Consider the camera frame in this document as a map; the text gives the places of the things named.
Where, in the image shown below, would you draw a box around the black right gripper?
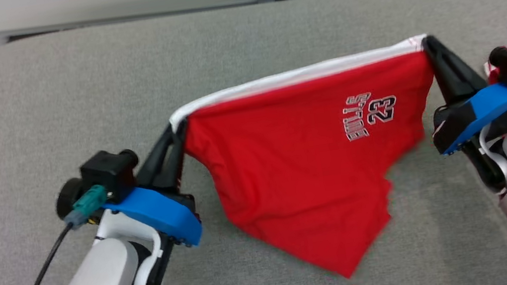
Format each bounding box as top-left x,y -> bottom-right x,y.
419,29 -> 497,152

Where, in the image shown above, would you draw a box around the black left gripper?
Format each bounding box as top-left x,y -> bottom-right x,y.
129,121 -> 202,230

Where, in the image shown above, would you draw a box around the red shorts with white waistband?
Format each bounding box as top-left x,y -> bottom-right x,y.
162,33 -> 464,285

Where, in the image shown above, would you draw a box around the blue right camera mount bracket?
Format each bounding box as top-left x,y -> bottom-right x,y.
432,81 -> 507,156

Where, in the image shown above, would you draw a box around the grey wall base rail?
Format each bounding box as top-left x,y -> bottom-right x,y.
0,0 -> 259,41

